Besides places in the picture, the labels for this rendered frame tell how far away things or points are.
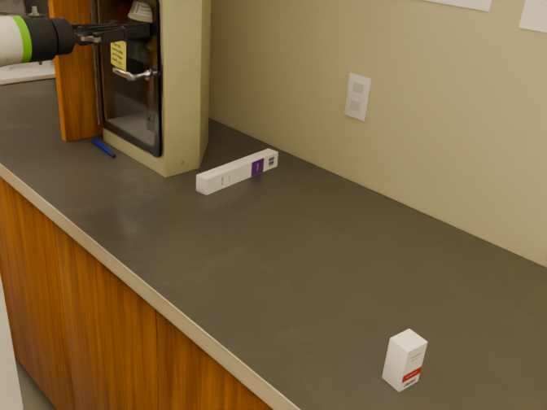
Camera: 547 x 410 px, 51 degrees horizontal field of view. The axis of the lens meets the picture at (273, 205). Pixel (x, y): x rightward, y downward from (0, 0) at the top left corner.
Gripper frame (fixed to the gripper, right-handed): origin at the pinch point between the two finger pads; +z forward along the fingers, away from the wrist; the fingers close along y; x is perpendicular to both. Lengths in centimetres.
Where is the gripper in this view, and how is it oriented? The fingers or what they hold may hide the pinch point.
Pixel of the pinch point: (134, 30)
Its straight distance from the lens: 142.4
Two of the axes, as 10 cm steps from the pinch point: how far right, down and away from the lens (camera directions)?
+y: -6.9, -3.7, 6.2
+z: 7.2, -2.7, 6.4
